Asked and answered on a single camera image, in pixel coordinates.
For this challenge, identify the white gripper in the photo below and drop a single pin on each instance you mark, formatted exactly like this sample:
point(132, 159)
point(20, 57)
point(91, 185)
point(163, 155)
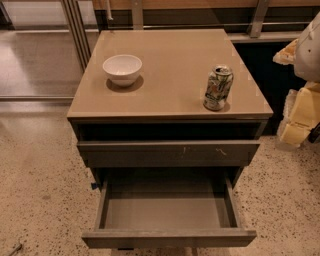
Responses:
point(309, 56)

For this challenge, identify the green white 7up can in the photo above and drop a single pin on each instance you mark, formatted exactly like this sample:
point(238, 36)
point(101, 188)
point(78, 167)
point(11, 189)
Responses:
point(219, 84)

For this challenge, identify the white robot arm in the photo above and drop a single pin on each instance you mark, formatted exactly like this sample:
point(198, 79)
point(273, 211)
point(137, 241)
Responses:
point(306, 66)

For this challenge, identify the brown drawer cabinet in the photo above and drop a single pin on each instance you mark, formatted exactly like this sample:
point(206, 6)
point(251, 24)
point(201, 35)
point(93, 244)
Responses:
point(165, 103)

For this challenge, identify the open grey middle drawer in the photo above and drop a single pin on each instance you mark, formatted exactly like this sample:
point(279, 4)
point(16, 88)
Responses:
point(142, 212)

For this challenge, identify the grey top drawer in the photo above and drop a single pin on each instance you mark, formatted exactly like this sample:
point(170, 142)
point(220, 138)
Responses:
point(168, 153)

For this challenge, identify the white ceramic bowl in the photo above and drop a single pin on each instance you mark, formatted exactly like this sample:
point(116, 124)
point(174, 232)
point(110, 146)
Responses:
point(122, 70)

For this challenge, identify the metal rail frame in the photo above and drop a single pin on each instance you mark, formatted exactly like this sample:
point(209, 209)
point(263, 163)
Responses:
point(245, 20)

